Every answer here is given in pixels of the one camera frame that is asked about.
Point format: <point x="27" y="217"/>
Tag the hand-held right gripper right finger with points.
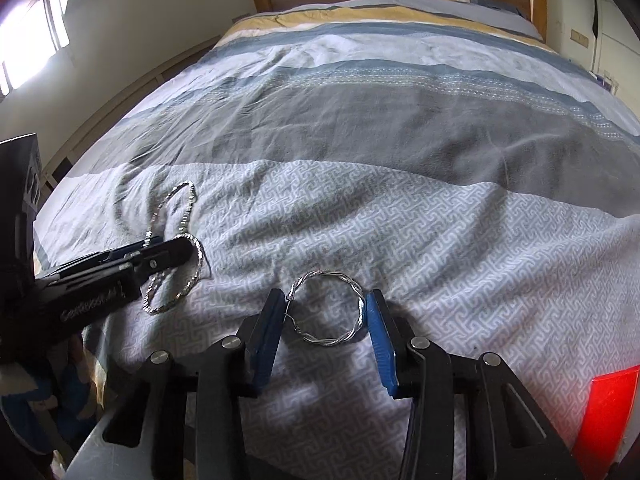
<point x="380" y="345"/>

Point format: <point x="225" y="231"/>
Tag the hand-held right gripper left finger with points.
<point x="265" y="340"/>

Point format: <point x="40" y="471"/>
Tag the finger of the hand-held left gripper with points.
<point x="112" y="257"/>
<point x="165" y="257"/>

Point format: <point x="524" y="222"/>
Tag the twisted silver hoop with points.
<point x="322" y="342"/>

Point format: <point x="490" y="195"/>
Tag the striped bed blanket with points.
<point x="400" y="210"/>

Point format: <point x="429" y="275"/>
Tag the window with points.
<point x="30" y="35"/>

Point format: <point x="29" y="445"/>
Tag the red plastic object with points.
<point x="610" y="420"/>

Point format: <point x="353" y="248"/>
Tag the grey pillow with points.
<point x="500" y="20"/>

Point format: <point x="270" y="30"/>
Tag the wall switch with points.
<point x="580" y="38"/>

